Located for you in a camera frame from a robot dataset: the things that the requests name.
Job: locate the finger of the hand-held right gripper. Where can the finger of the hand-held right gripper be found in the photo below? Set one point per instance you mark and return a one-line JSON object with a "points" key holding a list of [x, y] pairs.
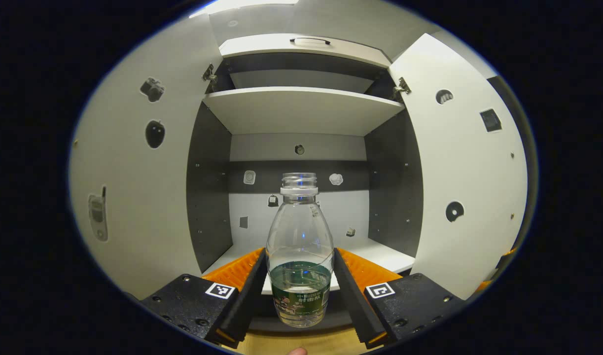
{"points": [[484, 286]]}

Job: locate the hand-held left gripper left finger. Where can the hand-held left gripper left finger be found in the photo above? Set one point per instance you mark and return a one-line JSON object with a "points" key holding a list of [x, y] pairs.
{"points": [[247, 305]]}

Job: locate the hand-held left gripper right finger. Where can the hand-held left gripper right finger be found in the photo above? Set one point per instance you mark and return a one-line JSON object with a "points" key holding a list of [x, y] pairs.
{"points": [[353, 305]]}

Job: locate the clear bottle with green label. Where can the clear bottle with green label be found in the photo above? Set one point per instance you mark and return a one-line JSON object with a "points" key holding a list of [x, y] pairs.
{"points": [[300, 256]]}

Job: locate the white door with cat sticker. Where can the white door with cat sticker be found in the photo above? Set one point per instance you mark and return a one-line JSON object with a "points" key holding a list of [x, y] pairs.
{"points": [[469, 187]]}

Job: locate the white door with phone sticker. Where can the white door with phone sticker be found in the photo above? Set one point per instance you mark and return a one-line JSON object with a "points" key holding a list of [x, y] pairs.
{"points": [[133, 187]]}

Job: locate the white and grey cabinet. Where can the white and grey cabinet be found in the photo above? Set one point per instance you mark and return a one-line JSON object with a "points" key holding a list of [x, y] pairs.
{"points": [[301, 148]]}

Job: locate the metal door hinge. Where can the metal door hinge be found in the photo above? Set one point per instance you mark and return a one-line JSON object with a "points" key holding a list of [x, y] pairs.
{"points": [[401, 87], [209, 74]]}

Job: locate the white cabinet flap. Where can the white cabinet flap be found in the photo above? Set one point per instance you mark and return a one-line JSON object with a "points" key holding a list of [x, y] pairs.
{"points": [[301, 52]]}

